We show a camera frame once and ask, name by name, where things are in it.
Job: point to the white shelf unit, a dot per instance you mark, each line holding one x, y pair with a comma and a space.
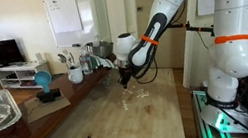
19, 67

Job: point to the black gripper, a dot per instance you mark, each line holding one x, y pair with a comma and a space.
125, 73

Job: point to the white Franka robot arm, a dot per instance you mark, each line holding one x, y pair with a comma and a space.
231, 44

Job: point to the metal spoon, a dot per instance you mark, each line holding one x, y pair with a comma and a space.
70, 57
62, 58

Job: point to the crumpled clear plastic wrap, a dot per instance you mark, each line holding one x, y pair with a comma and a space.
106, 80

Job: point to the green striped white towel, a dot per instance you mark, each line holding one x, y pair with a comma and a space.
102, 62

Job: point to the black mount rod orange ties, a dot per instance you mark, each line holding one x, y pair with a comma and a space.
196, 28

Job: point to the black block stand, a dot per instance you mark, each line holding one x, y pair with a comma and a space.
48, 96

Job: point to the clear plastic water bottle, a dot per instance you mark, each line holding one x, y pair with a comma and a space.
85, 62

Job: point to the clear pump sanitizer bottle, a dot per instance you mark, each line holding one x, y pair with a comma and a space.
96, 40

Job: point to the brown cardboard sheet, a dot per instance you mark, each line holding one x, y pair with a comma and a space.
36, 112

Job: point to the white ceramic mug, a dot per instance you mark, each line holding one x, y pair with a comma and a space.
76, 75

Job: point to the stainless steel mixing bowl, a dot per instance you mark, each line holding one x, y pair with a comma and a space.
104, 50

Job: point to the aluminium rail frame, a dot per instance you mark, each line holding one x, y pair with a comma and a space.
201, 117

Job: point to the white whiteboard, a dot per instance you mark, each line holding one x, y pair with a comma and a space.
86, 17

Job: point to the white flip chart paper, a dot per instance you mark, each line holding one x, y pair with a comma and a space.
63, 13

